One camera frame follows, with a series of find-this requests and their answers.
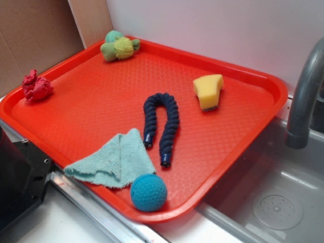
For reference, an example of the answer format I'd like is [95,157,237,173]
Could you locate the sink drain cover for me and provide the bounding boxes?
[252,193,303,230]

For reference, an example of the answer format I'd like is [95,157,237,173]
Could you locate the brown cardboard panel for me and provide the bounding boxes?
[1,1,112,97]

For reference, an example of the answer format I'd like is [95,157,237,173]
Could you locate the blue dimpled ball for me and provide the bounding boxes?
[130,174,168,212]

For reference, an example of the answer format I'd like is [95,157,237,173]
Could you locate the red paper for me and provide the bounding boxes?
[22,69,54,102]

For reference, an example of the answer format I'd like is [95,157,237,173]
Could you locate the red plastic tray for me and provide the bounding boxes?
[1,40,288,223]

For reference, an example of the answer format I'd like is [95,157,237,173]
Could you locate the grey sink basin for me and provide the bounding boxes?
[197,118,323,242]

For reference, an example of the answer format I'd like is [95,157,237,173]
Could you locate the green plush toy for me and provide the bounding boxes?
[100,30,141,62]

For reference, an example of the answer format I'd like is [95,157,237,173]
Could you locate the dark blue twisted rope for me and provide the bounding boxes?
[143,93,180,168]

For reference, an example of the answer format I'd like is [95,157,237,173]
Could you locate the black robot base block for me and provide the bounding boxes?
[1,129,53,233]

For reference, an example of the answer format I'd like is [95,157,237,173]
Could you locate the yellow sponge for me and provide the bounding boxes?
[193,74,224,110]

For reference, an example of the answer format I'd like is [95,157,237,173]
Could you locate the grey faucet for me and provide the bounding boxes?
[285,38,323,149]

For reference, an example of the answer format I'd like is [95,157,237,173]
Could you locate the light teal cloth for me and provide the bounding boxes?
[64,129,156,189]

